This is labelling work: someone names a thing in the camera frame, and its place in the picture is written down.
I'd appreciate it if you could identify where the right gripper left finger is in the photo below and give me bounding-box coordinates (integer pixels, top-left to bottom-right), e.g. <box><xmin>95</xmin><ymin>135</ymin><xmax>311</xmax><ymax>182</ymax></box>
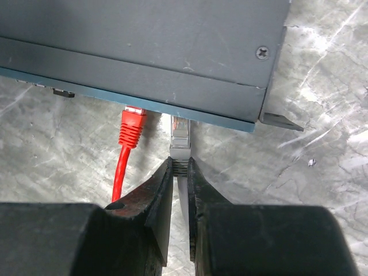
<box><xmin>1</xmin><ymin>158</ymin><xmax>173</xmax><ymax>275</ymax></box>

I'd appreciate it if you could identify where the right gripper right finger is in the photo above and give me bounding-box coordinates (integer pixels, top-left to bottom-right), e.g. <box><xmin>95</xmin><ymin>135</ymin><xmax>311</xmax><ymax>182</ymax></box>
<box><xmin>187</xmin><ymin>159</ymin><xmax>359</xmax><ymax>275</ymax></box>

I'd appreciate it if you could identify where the grey patch cable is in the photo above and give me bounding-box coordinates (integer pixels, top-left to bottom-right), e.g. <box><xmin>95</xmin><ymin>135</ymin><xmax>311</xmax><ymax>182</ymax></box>
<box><xmin>168</xmin><ymin>116</ymin><xmax>192</xmax><ymax>228</ymax></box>

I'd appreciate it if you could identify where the red patch cable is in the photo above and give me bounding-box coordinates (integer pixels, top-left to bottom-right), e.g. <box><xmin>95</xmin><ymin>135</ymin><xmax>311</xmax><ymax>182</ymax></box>
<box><xmin>111</xmin><ymin>105</ymin><xmax>148</xmax><ymax>204</ymax></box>

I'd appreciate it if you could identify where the large black network switch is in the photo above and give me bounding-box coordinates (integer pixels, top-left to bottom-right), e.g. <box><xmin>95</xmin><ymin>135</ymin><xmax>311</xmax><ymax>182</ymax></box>
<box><xmin>1</xmin><ymin>1</ymin><xmax>301</xmax><ymax>132</ymax></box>

